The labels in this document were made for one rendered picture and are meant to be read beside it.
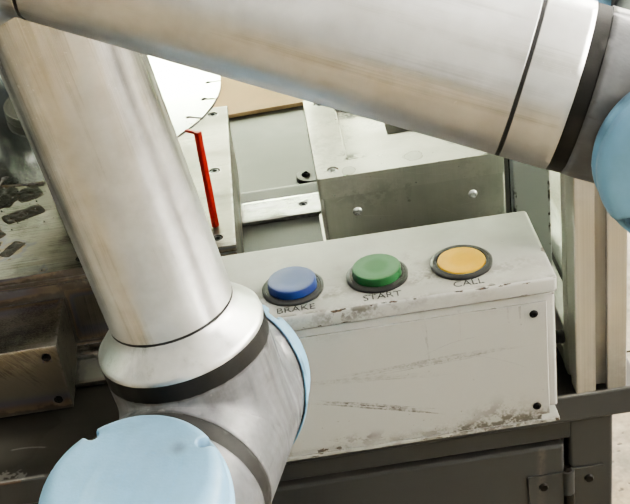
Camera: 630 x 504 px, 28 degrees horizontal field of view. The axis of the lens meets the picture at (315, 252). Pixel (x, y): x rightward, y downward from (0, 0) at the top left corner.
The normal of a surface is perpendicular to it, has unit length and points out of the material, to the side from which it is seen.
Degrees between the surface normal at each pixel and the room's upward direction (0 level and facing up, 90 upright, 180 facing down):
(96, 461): 7
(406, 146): 0
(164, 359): 43
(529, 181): 90
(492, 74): 67
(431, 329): 90
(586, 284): 90
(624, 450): 0
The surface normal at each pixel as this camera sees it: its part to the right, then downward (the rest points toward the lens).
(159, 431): -0.15, -0.76
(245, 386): 0.70, 0.18
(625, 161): -0.22, 0.54
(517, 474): 0.08, 0.52
